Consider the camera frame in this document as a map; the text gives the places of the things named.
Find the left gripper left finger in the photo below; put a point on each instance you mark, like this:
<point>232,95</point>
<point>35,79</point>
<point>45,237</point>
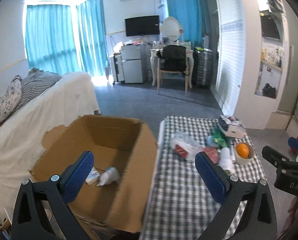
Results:
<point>29,218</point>

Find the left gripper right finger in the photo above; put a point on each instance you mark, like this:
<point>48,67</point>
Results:
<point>259,218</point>

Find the orange fruit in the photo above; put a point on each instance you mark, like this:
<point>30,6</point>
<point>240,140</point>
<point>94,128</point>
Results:
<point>242,150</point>

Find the green foil packet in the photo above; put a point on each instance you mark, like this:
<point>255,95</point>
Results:
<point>219,138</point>

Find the floral tissue pack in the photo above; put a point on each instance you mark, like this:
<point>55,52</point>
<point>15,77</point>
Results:
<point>231,126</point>

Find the beige tape roll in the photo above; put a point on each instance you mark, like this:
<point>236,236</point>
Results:
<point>241,161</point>

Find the red snack packet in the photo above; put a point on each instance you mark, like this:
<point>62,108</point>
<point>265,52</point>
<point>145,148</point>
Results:
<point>212,153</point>

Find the checkered tablecloth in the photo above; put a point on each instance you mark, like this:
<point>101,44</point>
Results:
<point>180,205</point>

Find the light blue case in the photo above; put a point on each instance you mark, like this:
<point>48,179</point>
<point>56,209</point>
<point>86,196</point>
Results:
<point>210,142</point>

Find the clear plastic bag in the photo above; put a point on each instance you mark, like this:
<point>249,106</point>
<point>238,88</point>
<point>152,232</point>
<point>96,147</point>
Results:
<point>184,145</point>

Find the white covered sofa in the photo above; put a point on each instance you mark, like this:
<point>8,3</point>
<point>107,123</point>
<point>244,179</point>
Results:
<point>21,135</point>

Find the brown cardboard box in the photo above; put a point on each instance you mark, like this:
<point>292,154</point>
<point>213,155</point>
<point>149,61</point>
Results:
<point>125,144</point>

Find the white crumpled item in box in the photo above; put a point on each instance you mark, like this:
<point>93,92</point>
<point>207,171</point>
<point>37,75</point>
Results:
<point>106,178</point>

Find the white sliding wardrobe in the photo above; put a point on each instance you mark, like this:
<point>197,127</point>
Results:
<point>232,53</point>

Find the black suitcase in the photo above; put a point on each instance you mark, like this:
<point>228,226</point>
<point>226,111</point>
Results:
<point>202,69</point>

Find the black range hood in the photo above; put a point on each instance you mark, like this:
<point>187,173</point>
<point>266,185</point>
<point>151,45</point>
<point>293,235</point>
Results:
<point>271,25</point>

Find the floral pillow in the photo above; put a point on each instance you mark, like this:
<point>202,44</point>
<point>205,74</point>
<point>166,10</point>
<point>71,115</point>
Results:
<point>10,99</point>

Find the striped grey pillow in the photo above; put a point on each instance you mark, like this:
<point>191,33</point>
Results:
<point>36,82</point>

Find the wooden chair with black bag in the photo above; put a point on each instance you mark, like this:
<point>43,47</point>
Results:
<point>172,59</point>

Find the white vanity desk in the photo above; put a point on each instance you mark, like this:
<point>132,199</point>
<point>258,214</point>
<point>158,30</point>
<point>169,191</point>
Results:
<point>154,63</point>

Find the white mini fridge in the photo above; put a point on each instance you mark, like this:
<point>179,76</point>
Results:
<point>133,63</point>

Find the round white mirror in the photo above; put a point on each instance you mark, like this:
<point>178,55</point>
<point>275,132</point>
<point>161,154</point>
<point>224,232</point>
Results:
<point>170,28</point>

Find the white small cabinet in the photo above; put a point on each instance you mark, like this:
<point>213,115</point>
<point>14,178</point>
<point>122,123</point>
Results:
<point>116,68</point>

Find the blue window curtain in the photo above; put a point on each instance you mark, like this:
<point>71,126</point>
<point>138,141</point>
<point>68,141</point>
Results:
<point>61,38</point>

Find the blue side curtain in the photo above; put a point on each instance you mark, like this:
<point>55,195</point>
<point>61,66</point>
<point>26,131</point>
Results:
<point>193,16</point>

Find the black television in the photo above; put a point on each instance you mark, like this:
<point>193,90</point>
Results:
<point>142,26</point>

